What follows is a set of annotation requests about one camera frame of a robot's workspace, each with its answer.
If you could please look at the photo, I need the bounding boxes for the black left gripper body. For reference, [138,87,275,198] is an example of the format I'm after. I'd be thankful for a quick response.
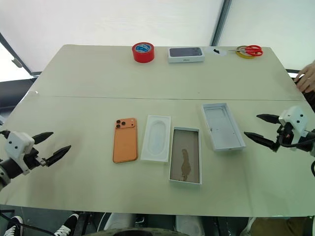
[23,146,47,171]

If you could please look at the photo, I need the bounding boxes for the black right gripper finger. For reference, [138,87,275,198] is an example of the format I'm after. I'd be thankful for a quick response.
[256,114,280,124]
[244,132,277,148]

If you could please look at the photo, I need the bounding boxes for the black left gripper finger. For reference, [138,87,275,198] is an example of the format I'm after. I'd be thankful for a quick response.
[32,132,54,146]
[45,145,72,167]

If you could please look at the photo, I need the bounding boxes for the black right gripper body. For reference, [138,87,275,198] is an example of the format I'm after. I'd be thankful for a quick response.
[270,122,295,152]

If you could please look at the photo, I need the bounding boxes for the orange smartphone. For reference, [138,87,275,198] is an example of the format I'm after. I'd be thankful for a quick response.
[112,117,138,164]

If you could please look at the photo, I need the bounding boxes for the white box base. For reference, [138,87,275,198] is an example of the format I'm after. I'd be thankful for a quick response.
[202,102,247,152]

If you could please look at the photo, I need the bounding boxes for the white box lid brown face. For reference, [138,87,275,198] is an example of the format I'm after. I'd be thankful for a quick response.
[169,126,203,185]

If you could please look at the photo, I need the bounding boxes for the closed phone box dark print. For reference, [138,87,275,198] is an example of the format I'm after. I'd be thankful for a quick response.
[168,46,206,64]

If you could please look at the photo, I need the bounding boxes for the person's bare hand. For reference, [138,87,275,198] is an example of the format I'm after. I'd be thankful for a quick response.
[293,64,315,93]

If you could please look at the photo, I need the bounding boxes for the yellow tape roll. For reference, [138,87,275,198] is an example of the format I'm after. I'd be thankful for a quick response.
[236,45,256,60]

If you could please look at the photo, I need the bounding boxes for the black white sneaker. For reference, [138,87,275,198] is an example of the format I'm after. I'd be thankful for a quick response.
[5,215,25,236]
[53,213,80,236]

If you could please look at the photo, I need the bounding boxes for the khaki trousers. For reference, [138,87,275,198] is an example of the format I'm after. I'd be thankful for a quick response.
[250,216,311,236]

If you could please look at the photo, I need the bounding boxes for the white rounded robot leg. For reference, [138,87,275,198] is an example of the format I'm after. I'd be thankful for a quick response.
[174,214,205,236]
[103,212,141,233]

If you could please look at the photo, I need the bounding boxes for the white moulded tray insert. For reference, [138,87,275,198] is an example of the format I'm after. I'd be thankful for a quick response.
[140,115,172,164]

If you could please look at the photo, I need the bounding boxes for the red tape roll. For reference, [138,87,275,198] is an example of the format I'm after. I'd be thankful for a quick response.
[131,42,156,63]

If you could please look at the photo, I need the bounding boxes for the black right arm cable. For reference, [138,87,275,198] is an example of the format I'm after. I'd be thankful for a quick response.
[280,136,315,178]

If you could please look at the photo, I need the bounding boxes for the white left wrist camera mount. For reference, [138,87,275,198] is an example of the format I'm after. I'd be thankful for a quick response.
[4,131,35,176]

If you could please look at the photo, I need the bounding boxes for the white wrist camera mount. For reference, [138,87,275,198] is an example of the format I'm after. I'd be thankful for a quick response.
[4,131,35,176]
[278,106,309,135]

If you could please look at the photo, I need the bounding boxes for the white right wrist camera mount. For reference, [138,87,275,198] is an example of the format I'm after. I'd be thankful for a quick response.
[278,106,309,135]

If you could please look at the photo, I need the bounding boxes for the red handled scissors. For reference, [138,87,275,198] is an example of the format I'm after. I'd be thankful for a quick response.
[228,44,263,57]

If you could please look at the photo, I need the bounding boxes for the dark tent frame pole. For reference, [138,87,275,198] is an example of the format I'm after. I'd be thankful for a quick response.
[0,31,35,76]
[210,0,233,47]

